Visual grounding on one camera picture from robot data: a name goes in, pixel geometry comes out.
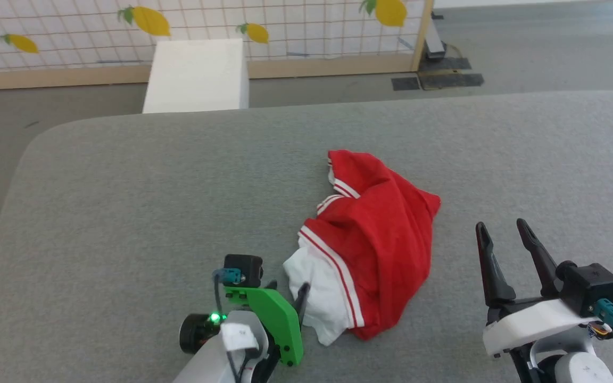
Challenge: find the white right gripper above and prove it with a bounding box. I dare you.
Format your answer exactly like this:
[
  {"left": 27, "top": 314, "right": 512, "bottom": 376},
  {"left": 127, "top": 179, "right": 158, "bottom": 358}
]
[{"left": 475, "top": 218, "right": 603, "bottom": 359}]

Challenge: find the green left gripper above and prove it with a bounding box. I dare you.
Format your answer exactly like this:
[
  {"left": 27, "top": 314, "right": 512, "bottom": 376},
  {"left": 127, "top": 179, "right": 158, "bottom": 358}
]
[{"left": 223, "top": 280, "right": 311, "bottom": 368}]

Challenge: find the red and white garment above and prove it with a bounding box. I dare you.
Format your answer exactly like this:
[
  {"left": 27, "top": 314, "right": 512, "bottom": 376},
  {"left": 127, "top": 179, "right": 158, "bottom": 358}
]
[{"left": 283, "top": 149, "right": 442, "bottom": 347}]

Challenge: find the grey fabric covered surface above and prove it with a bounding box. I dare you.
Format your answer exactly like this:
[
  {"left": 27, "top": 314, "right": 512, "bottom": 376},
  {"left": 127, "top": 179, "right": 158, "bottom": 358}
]
[{"left": 0, "top": 90, "right": 613, "bottom": 383}]

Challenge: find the white rectangular box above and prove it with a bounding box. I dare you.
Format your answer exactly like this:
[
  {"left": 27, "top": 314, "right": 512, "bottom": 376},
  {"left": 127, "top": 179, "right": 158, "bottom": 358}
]
[{"left": 142, "top": 38, "right": 250, "bottom": 114}]

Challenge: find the lemon print wood-framed partition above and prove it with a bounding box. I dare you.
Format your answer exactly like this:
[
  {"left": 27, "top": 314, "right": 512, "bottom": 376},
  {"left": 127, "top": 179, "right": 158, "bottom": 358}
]
[{"left": 0, "top": 0, "right": 435, "bottom": 91}]

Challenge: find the left camera cable teal plug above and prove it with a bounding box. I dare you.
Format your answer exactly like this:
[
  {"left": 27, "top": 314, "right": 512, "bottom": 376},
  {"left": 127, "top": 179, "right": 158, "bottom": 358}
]
[{"left": 212, "top": 268, "right": 244, "bottom": 320}]

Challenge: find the grey metal rail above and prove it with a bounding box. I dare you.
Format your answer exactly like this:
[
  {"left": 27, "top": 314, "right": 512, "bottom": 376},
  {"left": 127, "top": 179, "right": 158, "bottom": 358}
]
[{"left": 424, "top": 12, "right": 447, "bottom": 59}]

